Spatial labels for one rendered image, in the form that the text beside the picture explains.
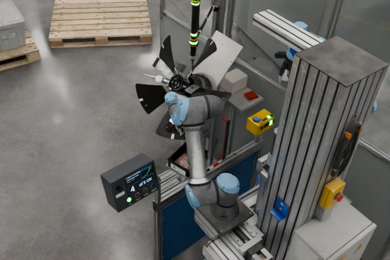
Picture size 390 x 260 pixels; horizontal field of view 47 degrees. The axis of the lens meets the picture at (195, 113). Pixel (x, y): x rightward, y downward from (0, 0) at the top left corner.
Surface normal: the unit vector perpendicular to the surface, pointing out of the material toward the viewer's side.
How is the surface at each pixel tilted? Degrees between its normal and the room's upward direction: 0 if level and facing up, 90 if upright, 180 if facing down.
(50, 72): 0
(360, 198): 90
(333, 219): 0
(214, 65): 50
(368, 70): 0
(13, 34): 95
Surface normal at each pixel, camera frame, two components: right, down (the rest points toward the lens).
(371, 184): -0.77, 0.39
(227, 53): -0.56, -0.19
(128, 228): 0.04, -0.76
